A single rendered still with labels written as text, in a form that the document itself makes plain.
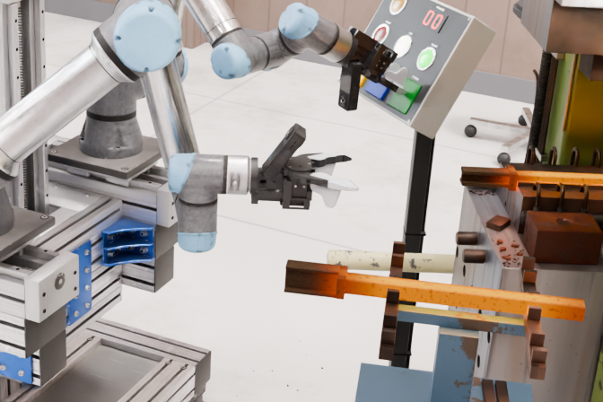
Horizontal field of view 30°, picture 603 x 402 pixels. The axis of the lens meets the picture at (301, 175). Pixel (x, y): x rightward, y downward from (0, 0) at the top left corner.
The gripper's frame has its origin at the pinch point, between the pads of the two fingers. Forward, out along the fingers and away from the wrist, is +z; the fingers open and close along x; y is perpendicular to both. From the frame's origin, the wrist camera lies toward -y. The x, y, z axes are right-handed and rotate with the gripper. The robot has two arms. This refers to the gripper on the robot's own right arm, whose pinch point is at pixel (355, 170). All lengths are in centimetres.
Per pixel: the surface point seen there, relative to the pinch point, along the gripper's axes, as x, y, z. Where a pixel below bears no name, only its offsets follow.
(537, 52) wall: -346, 73, 129
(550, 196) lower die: 6.9, 0.7, 36.0
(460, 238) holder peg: 2.3, 12.3, 21.2
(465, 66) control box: -42, -9, 27
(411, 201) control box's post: -56, 31, 21
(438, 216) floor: -200, 100, 58
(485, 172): 1.5, -1.2, 24.4
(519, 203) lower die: 5.6, 3.0, 30.6
